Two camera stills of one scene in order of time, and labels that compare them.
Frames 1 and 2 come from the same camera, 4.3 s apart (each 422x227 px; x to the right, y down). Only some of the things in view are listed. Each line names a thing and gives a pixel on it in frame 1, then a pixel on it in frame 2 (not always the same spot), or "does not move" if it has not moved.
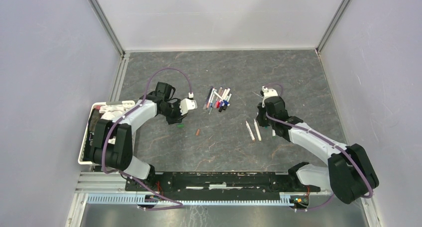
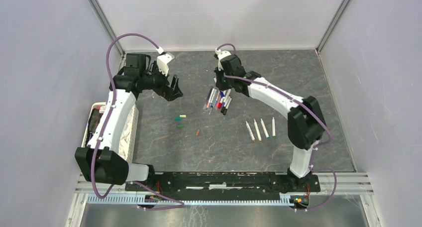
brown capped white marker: (250, 131) does not move
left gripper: (177, 119) → (169, 93)
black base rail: (193, 184) does not move
